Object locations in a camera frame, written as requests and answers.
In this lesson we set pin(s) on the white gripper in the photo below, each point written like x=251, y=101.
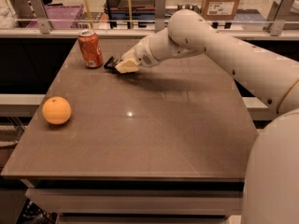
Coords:
x=142, y=55

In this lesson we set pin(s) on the black rxbar chocolate bar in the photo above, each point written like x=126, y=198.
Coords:
x=111, y=64

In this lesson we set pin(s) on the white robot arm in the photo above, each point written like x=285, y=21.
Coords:
x=271, y=194

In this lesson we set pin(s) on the red coke can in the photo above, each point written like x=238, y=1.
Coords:
x=90, y=48

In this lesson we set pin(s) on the yellow pole right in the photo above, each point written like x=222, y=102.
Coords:
x=131, y=25

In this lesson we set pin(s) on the yellow pole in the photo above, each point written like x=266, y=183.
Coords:
x=86, y=3
x=131, y=25

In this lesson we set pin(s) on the yellow pole left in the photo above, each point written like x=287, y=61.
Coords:
x=86, y=3

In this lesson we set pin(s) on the purple plastic crate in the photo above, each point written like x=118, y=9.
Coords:
x=64, y=17

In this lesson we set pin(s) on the orange fruit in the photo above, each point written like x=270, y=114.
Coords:
x=56, y=110

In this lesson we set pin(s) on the cardboard box with label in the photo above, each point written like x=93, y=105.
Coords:
x=219, y=9

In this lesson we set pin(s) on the grey table drawer front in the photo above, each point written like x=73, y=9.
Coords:
x=96, y=201

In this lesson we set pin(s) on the metal railing post middle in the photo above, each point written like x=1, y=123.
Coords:
x=159, y=15

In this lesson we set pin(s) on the metal railing post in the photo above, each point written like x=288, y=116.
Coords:
x=41, y=16
x=283, y=16
x=159, y=15

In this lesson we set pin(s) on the metal railing post left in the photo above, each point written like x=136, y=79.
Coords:
x=41, y=16

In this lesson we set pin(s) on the metal railing post right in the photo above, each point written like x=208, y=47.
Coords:
x=283, y=16

